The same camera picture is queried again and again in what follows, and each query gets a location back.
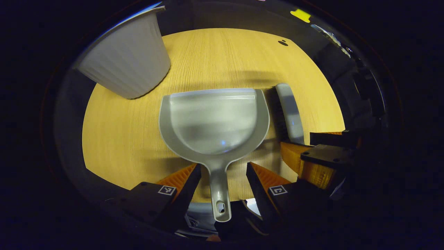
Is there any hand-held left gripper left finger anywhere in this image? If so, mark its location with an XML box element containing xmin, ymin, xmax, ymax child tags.
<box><xmin>117</xmin><ymin>163</ymin><xmax>202</xmax><ymax>226</ymax></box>

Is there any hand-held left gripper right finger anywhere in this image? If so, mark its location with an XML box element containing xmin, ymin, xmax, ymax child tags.
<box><xmin>246</xmin><ymin>161</ymin><xmax>331</xmax><ymax>225</ymax></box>

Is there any white ribbed garbage bin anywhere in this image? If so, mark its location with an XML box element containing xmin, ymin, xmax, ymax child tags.
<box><xmin>75</xmin><ymin>6</ymin><xmax>171</xmax><ymax>100</ymax></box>

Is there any grey plastic dustpan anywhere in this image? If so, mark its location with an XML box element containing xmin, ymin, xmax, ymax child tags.
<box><xmin>159</xmin><ymin>88</ymin><xmax>270</xmax><ymax>223</ymax></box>

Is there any small grey broom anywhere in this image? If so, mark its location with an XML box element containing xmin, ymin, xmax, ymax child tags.
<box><xmin>271</xmin><ymin>83</ymin><xmax>306</xmax><ymax>145</ymax></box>

